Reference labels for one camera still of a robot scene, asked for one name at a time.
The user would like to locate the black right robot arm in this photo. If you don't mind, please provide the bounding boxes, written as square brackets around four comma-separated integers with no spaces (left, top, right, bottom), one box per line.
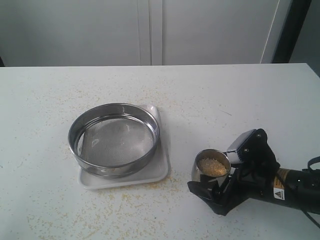
[187,128,320,217]

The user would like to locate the white square plastic tray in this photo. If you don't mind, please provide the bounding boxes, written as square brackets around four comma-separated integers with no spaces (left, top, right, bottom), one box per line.
[78,104,169,190]

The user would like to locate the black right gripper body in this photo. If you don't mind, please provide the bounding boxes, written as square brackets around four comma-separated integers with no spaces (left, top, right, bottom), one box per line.
[222,128,280,214]

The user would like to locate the white cabinet with doors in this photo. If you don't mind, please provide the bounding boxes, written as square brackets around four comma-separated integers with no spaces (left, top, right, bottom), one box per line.
[0,0,292,67]

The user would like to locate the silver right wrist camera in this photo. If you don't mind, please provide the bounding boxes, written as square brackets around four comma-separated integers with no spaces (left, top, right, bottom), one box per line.
[226,129,257,165]

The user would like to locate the yellow granular grain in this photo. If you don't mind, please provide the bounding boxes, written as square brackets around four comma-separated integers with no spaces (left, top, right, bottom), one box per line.
[198,158,227,177]

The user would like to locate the round steel mesh sieve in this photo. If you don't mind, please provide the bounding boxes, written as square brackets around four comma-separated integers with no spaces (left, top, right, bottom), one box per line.
[67,103,161,178]

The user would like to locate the stainless steel cup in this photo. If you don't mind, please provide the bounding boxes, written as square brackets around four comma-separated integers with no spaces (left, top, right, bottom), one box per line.
[191,148,231,185]

